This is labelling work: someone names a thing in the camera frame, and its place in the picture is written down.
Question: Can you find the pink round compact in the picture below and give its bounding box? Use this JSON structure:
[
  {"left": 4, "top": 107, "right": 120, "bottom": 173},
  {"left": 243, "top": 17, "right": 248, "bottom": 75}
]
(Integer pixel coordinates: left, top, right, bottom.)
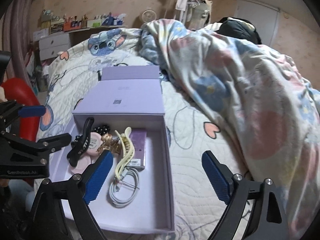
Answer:
[{"left": 69, "top": 154, "right": 94, "bottom": 174}]

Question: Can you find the black claw hair clip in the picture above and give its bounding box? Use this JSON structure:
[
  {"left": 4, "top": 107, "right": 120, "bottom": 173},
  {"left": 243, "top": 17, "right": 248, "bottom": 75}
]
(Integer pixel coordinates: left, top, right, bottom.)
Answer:
[{"left": 67, "top": 117, "right": 94, "bottom": 167}]

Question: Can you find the white cable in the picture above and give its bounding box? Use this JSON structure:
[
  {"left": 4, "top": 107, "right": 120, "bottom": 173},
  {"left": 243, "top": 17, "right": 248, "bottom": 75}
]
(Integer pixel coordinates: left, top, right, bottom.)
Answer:
[{"left": 107, "top": 167, "right": 141, "bottom": 209}]

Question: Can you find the clear star hair clip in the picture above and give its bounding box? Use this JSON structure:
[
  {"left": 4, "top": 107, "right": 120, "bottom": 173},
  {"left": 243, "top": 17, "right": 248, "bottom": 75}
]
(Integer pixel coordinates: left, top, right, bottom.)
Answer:
[{"left": 97, "top": 133, "right": 121, "bottom": 154}]

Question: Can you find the black polka dot scrunchie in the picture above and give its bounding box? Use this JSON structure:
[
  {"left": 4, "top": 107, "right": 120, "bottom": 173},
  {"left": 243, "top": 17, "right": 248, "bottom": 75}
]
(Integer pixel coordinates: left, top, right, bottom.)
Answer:
[{"left": 92, "top": 124, "right": 111, "bottom": 136}]

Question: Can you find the cream claw hair clip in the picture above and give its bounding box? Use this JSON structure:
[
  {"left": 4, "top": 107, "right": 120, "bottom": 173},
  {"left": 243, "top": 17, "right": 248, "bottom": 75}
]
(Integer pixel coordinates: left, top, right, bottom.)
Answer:
[{"left": 115, "top": 127, "right": 135, "bottom": 181}]

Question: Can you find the small purple product box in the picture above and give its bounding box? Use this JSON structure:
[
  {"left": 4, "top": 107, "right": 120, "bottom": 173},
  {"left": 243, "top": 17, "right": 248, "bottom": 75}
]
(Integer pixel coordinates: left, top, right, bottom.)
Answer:
[{"left": 127, "top": 129, "right": 147, "bottom": 171}]

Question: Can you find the lavender cardboard box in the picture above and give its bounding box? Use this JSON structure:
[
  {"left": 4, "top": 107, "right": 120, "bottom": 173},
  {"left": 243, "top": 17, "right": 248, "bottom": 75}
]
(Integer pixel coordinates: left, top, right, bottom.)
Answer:
[{"left": 49, "top": 65, "right": 175, "bottom": 234}]

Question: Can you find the pink round case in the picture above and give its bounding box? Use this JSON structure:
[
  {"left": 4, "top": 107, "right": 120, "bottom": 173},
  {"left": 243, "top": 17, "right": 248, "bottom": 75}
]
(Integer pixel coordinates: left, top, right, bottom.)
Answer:
[{"left": 86, "top": 132, "right": 102, "bottom": 156}]

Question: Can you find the red chair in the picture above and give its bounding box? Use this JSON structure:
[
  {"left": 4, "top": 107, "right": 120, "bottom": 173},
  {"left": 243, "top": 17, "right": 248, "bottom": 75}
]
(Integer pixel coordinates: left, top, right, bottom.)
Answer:
[{"left": 1, "top": 77, "right": 42, "bottom": 143}]

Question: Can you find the white drawer unit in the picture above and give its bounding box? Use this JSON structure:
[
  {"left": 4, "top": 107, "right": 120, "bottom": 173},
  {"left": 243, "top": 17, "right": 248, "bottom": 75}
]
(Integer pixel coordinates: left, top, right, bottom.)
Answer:
[{"left": 39, "top": 33, "right": 71, "bottom": 61}]

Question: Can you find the purple curtain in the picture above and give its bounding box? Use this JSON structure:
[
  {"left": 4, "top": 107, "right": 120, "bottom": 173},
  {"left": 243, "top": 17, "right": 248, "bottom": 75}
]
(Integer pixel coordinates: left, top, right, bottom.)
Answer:
[{"left": 2, "top": 0, "right": 31, "bottom": 84}]

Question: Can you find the floral comforter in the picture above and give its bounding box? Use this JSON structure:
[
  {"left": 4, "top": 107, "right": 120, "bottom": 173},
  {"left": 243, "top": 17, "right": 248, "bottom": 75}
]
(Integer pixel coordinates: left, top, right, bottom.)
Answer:
[{"left": 139, "top": 19, "right": 319, "bottom": 239}]

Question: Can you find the white quilted cartoon bedspread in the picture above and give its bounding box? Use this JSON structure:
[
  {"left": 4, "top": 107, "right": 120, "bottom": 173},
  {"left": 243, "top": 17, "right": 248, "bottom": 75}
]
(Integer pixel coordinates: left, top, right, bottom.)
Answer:
[{"left": 37, "top": 29, "right": 247, "bottom": 239}]

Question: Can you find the white desk fan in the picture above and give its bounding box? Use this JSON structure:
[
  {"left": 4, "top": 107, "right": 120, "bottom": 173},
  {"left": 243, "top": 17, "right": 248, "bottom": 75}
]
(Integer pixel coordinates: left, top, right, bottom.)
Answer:
[{"left": 140, "top": 9, "right": 157, "bottom": 23}]

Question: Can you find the black clothing pile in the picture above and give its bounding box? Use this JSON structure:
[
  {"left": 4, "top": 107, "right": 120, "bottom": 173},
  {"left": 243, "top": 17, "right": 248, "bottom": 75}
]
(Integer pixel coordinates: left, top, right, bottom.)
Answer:
[{"left": 216, "top": 17, "right": 262, "bottom": 45}]

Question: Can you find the white door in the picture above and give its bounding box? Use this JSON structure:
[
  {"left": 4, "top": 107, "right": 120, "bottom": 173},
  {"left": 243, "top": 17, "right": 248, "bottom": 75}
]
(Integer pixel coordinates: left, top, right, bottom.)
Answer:
[{"left": 235, "top": 0, "right": 280, "bottom": 47}]

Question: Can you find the clothes rack with garments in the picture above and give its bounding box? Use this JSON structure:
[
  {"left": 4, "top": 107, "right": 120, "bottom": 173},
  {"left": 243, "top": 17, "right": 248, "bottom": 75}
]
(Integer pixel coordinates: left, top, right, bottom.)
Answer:
[{"left": 173, "top": 0, "right": 213, "bottom": 31}]

